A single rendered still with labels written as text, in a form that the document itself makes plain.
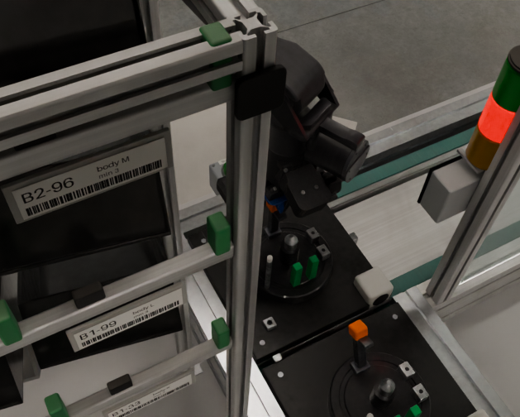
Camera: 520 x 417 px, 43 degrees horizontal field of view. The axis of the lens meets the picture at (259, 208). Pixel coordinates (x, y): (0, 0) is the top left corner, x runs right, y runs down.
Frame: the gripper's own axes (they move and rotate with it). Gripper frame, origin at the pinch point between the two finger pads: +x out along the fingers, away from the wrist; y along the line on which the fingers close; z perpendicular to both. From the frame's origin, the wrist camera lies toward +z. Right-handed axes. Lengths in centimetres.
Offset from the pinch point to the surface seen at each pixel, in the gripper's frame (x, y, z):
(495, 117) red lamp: -23.8, 16.6, 16.3
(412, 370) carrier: 10.1, 5.6, 28.2
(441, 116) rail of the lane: 14.8, 43.5, -12.4
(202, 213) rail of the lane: 15.0, -7.5, -12.5
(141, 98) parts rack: -54, -26, 26
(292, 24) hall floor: 110, 98, -150
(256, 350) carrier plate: 13.5, -11.4, 14.3
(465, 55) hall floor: 110, 156, -101
